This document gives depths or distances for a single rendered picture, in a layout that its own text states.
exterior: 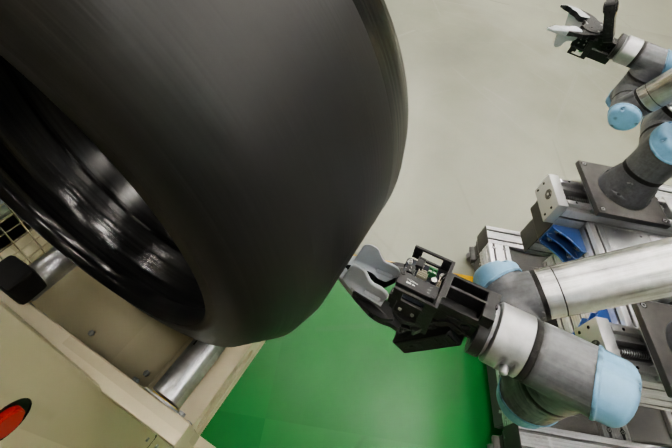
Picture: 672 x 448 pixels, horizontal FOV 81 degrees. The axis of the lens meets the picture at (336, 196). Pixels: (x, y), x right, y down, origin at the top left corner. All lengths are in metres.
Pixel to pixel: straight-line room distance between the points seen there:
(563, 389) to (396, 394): 1.13
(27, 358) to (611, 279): 0.66
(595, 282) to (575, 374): 0.17
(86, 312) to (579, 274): 0.78
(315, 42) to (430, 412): 1.47
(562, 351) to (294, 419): 1.14
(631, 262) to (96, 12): 0.64
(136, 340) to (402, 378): 1.08
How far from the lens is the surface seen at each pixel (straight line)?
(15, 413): 0.49
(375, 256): 0.52
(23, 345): 0.44
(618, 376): 0.53
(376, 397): 1.58
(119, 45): 0.25
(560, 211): 1.41
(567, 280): 0.64
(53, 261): 0.74
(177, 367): 0.61
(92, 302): 0.82
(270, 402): 1.53
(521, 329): 0.50
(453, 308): 0.48
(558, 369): 0.51
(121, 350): 0.77
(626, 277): 0.66
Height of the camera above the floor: 1.50
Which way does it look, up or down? 49 degrees down
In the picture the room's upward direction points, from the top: 13 degrees clockwise
